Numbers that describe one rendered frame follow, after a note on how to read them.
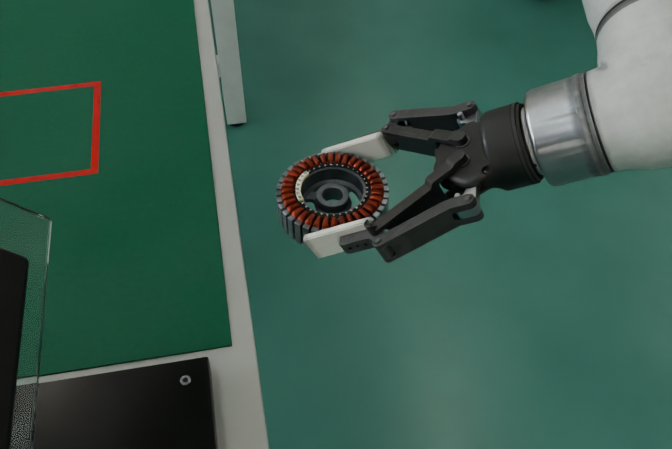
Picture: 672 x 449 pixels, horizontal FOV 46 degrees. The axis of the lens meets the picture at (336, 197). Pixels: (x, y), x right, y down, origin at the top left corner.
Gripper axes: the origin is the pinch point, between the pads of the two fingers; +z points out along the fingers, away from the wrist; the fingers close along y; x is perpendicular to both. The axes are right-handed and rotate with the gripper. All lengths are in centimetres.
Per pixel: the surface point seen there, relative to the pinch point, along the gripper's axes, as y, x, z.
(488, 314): 43, -80, 14
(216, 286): -10.9, 3.0, 9.6
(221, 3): 93, -18, 53
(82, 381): -23.2, 8.7, 15.7
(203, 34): 28.6, 8.0, 19.5
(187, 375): -21.6, 4.6, 8.3
